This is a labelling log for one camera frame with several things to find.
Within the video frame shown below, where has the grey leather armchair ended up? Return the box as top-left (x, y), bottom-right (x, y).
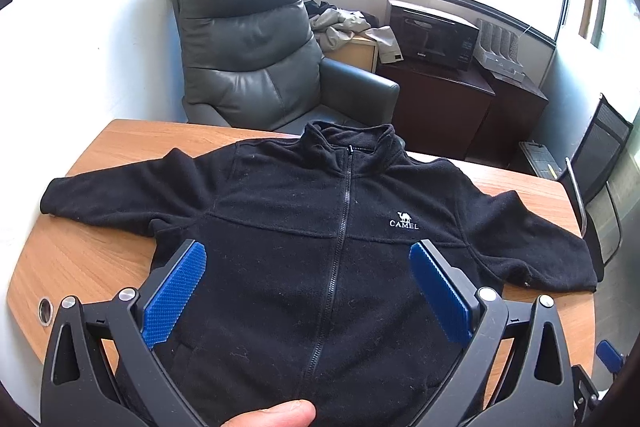
top-left (167, 0), bottom-right (401, 138)

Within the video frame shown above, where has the black microwave oven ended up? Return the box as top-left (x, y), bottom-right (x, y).
top-left (386, 0), bottom-right (480, 72)

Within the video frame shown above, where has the black fleece jacket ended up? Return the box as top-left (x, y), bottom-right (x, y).
top-left (40, 121), bottom-right (599, 427)

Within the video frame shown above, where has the grey file organizer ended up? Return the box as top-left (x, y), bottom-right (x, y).
top-left (472, 19), bottom-right (526, 82)

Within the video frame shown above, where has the light wooden cabinet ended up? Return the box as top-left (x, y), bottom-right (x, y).
top-left (325, 34), bottom-right (378, 72)

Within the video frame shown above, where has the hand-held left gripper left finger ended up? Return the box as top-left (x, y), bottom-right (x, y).
top-left (41, 238), bottom-right (211, 427)

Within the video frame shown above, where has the pile of beige clothes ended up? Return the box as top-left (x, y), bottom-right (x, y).
top-left (306, 1), bottom-right (401, 64)

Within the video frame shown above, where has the black mesh chair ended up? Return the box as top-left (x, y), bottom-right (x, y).
top-left (557, 93), bottom-right (635, 283)

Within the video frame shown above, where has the dark brown cabinet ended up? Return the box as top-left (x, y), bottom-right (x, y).
top-left (467, 69), bottom-right (549, 168)
top-left (376, 57), bottom-right (496, 160)

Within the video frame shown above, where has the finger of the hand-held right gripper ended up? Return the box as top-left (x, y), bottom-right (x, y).
top-left (595, 339), bottom-right (626, 373)

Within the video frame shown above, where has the person's left hand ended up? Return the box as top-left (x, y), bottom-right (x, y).
top-left (221, 399), bottom-right (317, 427)

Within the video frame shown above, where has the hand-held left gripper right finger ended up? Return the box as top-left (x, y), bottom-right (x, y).
top-left (409, 238), bottom-right (576, 427)

